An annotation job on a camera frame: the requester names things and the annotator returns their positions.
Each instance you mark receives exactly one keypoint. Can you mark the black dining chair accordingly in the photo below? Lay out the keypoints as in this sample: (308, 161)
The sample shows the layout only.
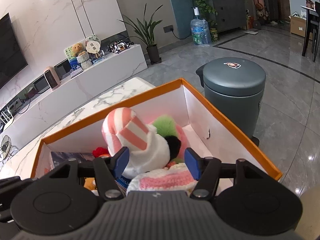
(312, 27)

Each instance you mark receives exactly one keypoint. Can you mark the dark grey drawer cabinet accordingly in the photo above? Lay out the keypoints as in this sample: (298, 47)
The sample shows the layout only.
(229, 14)

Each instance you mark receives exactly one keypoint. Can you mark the white wifi router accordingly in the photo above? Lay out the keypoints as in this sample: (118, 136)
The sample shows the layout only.
(7, 119)

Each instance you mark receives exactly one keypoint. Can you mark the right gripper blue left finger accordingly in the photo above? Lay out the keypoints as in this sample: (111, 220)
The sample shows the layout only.
(119, 162)

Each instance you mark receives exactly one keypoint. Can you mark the pink peach plush toy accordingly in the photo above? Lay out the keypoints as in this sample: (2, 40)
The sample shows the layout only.
(174, 135)

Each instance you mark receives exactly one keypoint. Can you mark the white marble tv cabinet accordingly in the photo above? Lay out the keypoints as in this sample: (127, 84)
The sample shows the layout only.
(52, 105)

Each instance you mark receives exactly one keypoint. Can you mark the black wall television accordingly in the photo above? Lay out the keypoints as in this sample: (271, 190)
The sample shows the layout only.
(12, 60)

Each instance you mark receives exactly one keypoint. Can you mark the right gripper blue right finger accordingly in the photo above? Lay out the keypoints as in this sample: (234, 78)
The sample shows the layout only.
(193, 162)

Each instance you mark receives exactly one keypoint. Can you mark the brown cardboard box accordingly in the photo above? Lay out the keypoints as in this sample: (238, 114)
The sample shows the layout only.
(298, 26)

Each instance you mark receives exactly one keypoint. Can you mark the pink space heater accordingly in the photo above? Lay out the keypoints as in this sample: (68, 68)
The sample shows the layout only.
(51, 77)

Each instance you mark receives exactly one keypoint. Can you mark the small desk fan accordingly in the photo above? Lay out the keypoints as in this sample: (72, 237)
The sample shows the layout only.
(8, 150)

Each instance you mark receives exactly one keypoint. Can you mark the panda striped plush toy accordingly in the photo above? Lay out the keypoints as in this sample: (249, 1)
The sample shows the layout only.
(149, 151)

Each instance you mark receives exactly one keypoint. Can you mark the round paper fan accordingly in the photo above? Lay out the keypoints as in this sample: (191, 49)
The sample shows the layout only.
(92, 44)

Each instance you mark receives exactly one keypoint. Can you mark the brown teddy bear figure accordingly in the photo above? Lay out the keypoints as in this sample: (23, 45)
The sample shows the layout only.
(82, 56)

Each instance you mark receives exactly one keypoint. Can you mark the grey round trash bin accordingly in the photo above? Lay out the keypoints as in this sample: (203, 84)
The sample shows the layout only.
(235, 86)

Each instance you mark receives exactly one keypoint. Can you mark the orange cardboard box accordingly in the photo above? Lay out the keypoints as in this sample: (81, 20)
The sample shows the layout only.
(209, 132)

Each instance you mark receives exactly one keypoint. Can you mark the white pink bunny plush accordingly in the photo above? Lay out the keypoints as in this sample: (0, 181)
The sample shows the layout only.
(175, 178)

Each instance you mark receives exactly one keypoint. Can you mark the red panda plush toy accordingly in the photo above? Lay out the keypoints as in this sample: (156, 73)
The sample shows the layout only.
(91, 186)

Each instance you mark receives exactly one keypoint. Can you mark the potted green floor plant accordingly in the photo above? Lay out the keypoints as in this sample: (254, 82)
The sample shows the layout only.
(144, 30)

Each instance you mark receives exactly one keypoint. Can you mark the blue water jug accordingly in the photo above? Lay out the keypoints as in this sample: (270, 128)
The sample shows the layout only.
(199, 29)

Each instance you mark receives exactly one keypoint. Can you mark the black white toy car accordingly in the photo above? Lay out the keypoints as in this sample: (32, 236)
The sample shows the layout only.
(118, 46)

